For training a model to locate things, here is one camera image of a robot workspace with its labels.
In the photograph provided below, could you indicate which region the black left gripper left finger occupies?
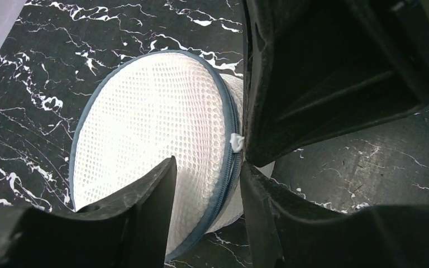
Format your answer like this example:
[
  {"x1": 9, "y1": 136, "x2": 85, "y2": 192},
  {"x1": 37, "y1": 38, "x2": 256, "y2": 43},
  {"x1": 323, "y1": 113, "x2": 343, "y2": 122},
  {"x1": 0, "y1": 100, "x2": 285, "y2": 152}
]
[{"x1": 0, "y1": 157, "x2": 177, "y2": 267}]

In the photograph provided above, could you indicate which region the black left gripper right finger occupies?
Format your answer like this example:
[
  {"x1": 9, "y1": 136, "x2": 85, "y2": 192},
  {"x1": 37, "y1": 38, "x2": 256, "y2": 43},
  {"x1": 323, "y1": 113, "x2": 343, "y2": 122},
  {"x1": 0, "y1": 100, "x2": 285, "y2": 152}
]
[{"x1": 240, "y1": 162, "x2": 429, "y2": 267}]

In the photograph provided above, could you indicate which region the white cylindrical mesh laundry bag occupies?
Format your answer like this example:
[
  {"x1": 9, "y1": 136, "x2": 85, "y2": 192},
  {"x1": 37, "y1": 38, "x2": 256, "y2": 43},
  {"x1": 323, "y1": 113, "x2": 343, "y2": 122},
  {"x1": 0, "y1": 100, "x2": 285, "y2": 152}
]
[{"x1": 68, "y1": 50, "x2": 275, "y2": 262}]

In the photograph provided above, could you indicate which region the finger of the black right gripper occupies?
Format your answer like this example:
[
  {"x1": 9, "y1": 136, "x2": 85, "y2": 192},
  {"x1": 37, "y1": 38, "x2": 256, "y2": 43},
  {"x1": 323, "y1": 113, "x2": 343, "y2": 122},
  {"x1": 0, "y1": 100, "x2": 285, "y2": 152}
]
[{"x1": 241, "y1": 1, "x2": 429, "y2": 166}]

